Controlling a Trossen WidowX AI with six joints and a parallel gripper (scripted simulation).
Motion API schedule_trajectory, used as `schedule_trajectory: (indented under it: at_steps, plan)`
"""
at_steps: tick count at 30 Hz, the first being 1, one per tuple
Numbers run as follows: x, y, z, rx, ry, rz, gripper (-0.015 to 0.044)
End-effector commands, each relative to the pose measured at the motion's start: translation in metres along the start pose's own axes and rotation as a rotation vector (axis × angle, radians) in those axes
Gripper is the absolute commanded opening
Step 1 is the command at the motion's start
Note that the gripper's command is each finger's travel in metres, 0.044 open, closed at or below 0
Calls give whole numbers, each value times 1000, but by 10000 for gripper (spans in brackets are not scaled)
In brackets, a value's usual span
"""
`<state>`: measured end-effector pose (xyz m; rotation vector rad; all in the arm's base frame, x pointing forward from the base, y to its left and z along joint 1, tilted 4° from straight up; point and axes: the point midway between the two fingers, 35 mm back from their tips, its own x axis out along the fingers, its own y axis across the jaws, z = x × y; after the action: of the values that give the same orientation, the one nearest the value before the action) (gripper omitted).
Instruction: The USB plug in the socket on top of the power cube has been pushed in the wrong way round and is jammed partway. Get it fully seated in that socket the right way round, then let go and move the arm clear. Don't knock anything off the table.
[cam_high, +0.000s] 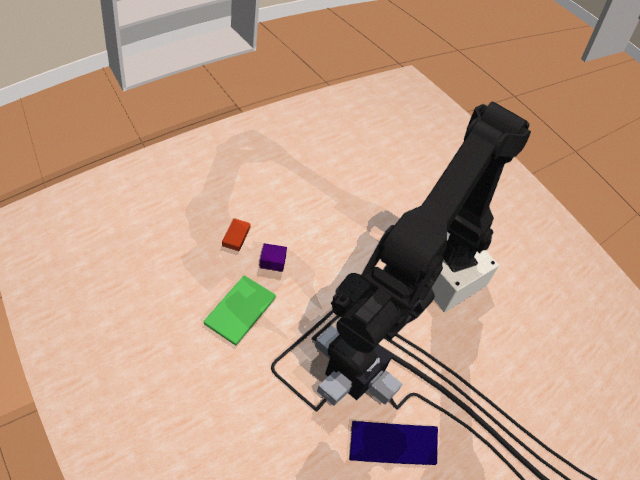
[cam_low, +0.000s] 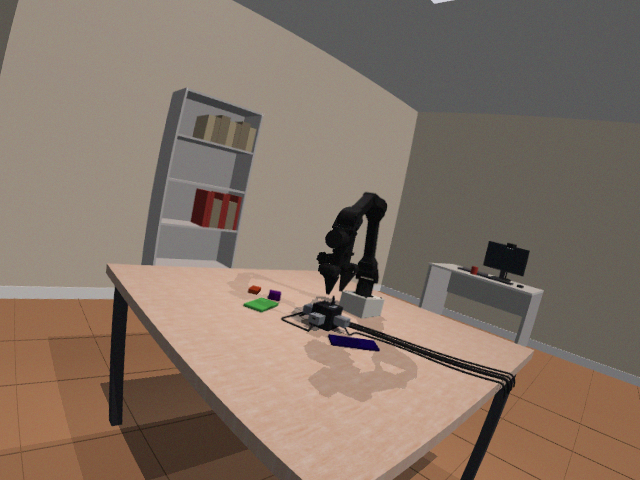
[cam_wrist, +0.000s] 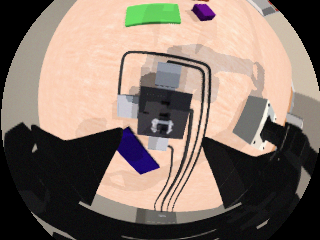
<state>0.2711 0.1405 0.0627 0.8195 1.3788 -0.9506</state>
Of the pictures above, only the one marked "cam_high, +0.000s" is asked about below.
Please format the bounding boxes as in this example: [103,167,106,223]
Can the purple cube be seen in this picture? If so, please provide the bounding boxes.
[260,243,287,272]

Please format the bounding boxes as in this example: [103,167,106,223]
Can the orange-red rectangular block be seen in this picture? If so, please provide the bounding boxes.
[222,218,251,251]

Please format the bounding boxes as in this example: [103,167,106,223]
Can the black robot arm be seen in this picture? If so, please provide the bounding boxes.
[331,101,531,354]

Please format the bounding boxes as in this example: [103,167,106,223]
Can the green flat rectangular slab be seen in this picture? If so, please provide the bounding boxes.
[204,275,276,345]

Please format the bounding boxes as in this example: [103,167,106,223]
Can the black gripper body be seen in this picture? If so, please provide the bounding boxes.
[328,289,435,377]

